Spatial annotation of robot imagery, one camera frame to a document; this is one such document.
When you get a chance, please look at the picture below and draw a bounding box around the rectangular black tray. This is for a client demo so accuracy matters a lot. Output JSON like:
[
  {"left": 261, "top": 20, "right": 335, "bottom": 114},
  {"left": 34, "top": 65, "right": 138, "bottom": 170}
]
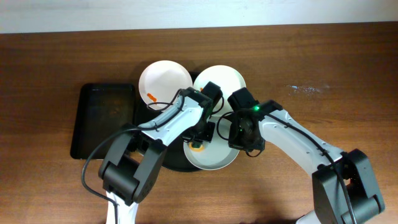
[{"left": 70, "top": 83, "right": 136, "bottom": 159}]

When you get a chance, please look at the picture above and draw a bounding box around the white plate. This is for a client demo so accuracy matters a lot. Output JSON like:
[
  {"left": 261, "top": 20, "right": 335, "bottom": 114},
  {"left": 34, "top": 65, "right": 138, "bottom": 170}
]
[
  {"left": 193, "top": 65, "right": 246, "bottom": 117},
  {"left": 183, "top": 130, "right": 239, "bottom": 170},
  {"left": 139, "top": 60, "right": 193, "bottom": 110}
]

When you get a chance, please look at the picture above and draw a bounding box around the green yellow sponge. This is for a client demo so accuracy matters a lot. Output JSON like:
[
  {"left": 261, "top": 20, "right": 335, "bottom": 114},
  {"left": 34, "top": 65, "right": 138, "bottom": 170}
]
[{"left": 188, "top": 142, "right": 205, "bottom": 152}]

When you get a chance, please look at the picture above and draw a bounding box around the round black tray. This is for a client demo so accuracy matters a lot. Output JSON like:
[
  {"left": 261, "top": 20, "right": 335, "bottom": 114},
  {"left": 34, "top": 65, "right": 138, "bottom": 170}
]
[{"left": 134, "top": 71, "right": 233, "bottom": 173}]

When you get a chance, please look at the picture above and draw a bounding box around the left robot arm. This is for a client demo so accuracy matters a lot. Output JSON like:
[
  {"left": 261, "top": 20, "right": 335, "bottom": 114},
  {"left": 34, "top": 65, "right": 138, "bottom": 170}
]
[{"left": 98, "top": 82, "right": 222, "bottom": 223}]

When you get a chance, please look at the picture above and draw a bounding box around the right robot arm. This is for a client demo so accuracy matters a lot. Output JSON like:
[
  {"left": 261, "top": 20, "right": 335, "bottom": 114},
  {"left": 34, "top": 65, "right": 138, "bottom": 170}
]
[{"left": 228, "top": 88, "right": 385, "bottom": 224}]

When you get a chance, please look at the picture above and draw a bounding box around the white plate bottom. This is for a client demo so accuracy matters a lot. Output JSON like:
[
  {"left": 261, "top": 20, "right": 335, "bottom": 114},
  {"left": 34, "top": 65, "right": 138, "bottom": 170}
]
[{"left": 183, "top": 130, "right": 239, "bottom": 170}]

